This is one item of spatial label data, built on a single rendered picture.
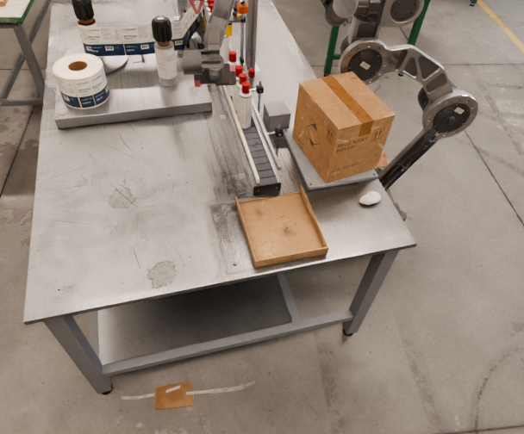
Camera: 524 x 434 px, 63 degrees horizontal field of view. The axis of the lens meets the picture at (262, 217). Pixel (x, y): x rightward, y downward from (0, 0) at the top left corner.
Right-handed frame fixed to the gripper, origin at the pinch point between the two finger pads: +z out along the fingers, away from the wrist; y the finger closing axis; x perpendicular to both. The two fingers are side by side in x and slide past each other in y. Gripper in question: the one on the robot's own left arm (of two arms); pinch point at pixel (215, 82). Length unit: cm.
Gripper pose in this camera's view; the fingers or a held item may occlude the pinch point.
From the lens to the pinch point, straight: 160.4
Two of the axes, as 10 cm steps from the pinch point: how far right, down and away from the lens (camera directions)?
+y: -9.9, 0.7, -1.0
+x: 0.7, 10.0, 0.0
